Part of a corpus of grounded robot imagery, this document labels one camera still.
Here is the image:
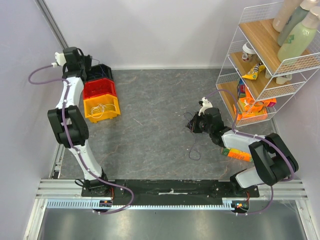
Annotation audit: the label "purple thin cable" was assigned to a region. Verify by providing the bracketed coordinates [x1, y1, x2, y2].
[183, 111, 201, 161]

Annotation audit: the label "white thin cable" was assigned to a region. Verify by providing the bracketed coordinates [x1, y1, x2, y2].
[89, 102, 116, 119]

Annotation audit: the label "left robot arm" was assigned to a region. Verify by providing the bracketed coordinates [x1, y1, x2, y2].
[47, 47, 112, 197]

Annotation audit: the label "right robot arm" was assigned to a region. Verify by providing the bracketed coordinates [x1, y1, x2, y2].
[186, 107, 299, 197]

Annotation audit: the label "black plastic bin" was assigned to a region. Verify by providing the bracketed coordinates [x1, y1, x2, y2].
[86, 64, 114, 82]

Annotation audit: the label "red plastic bin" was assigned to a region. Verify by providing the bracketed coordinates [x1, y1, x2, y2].
[83, 78, 117, 100]

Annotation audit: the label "green orange box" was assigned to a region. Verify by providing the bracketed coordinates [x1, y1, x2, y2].
[221, 147, 253, 162]

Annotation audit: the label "yellow plastic bin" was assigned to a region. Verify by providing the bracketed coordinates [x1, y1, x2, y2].
[83, 94, 121, 123]

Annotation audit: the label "orange snack boxes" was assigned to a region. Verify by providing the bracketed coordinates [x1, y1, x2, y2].
[232, 88, 277, 121]

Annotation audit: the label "colourful small carton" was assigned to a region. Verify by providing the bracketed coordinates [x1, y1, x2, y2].
[237, 78, 247, 99]

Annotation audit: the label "yellow snack bag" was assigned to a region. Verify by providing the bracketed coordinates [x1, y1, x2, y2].
[242, 62, 266, 80]

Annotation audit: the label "paper coffee cup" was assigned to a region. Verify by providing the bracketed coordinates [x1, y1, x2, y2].
[241, 41, 256, 62]

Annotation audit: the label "small white bottle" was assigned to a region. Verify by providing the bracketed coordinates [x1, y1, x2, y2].
[264, 70, 292, 85]

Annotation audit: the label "green lotion bottle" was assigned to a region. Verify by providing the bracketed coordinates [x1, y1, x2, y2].
[277, 6, 320, 66]

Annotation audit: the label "beige bottle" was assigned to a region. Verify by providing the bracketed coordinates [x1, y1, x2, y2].
[272, 0, 302, 33]

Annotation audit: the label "grey green bottle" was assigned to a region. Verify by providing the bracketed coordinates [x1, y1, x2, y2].
[277, 0, 319, 47]

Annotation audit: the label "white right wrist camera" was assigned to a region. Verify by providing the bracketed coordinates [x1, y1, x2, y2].
[198, 97, 213, 116]

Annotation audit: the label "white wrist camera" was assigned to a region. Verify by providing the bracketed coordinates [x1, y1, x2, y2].
[51, 52, 67, 68]
[198, 97, 213, 116]

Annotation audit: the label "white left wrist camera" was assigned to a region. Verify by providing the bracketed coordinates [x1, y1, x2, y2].
[51, 52, 67, 68]

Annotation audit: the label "white wire shelf rack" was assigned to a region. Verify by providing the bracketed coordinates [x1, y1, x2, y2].
[216, 2, 320, 127]

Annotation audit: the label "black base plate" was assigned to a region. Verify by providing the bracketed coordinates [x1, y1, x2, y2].
[81, 179, 260, 207]

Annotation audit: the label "slotted cable duct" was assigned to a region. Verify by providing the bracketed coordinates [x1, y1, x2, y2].
[46, 197, 238, 210]

